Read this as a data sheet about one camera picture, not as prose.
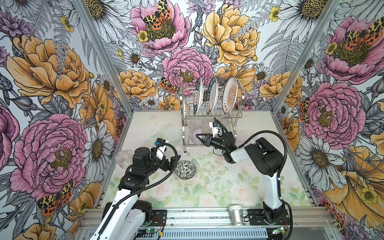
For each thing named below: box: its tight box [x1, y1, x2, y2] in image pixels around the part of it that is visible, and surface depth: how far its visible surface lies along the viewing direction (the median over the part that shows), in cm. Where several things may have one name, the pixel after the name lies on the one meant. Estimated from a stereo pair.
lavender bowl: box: [191, 127, 204, 145], surface depth 92 cm
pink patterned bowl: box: [175, 160, 197, 179], surface depth 89 cm
